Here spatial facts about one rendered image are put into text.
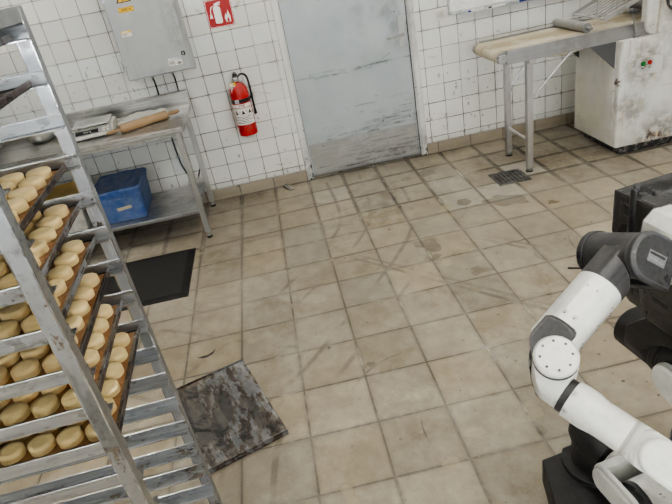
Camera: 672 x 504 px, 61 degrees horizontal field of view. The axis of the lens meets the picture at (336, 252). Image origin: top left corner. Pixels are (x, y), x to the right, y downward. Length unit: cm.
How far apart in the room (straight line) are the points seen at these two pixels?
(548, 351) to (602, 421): 14
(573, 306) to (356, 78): 405
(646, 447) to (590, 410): 10
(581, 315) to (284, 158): 414
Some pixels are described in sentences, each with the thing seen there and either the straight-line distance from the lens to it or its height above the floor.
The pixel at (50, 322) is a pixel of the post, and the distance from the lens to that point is 106.
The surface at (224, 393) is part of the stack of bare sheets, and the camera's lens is 290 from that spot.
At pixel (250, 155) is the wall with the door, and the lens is 505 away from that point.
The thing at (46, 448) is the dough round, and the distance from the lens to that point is 132.
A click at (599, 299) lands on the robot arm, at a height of 117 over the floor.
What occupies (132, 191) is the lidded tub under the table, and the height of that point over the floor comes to 45.
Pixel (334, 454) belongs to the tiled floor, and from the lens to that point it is 249.
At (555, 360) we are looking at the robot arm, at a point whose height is 113.
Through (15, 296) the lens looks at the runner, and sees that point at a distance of 108.
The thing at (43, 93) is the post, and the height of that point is 165.
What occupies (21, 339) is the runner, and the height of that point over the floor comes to 133.
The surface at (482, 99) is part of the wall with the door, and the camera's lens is 532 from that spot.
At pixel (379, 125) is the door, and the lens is 513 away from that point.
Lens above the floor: 183
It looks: 28 degrees down
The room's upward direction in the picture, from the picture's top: 11 degrees counter-clockwise
